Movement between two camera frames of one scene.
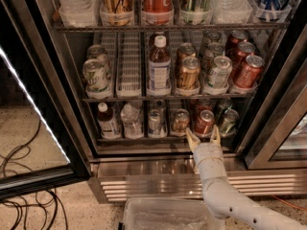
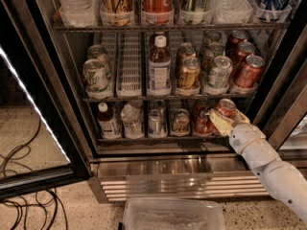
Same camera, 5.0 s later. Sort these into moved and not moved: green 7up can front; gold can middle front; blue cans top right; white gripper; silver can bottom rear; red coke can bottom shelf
Moved: red coke can bottom shelf; white gripper
Not moved: silver can bottom rear; green 7up can front; gold can middle front; blue cans top right
